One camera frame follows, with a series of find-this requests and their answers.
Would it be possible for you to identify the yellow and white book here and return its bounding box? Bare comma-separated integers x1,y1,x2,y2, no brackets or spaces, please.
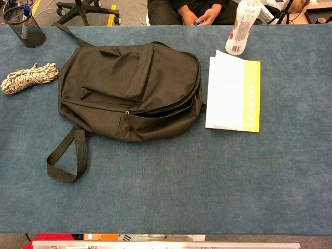
205,49,261,133

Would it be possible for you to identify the black fabric backpack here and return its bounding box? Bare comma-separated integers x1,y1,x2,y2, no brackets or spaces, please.
46,22,207,184

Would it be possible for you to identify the grey marker with blue cap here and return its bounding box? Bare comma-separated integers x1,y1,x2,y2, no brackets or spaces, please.
20,5,32,40

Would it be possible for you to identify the aluminium profile rail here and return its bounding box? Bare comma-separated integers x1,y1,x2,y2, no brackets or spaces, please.
31,240,301,249

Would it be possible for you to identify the red panel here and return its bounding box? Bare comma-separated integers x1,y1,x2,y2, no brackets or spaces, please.
23,233,75,249

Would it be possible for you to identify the orange box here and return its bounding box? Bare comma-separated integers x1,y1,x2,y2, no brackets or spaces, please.
83,233,120,241

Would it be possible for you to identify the beige braided rope bundle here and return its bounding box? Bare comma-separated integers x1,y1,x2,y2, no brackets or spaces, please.
0,62,60,95

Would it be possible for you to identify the black tripod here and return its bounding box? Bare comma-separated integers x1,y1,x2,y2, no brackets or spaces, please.
268,0,295,25

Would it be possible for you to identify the blue felt table cover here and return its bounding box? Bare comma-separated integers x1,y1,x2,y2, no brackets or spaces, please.
0,25,332,236

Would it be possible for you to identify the black mesh pen holder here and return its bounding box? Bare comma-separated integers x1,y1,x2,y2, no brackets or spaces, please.
3,5,47,48

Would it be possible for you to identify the black office chair base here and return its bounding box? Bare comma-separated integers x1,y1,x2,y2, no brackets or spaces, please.
56,0,122,26

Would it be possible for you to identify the seated person in black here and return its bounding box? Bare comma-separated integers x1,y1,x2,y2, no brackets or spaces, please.
147,0,243,26

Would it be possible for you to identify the clear plastic drink bottle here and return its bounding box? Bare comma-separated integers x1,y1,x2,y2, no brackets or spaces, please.
225,0,262,56

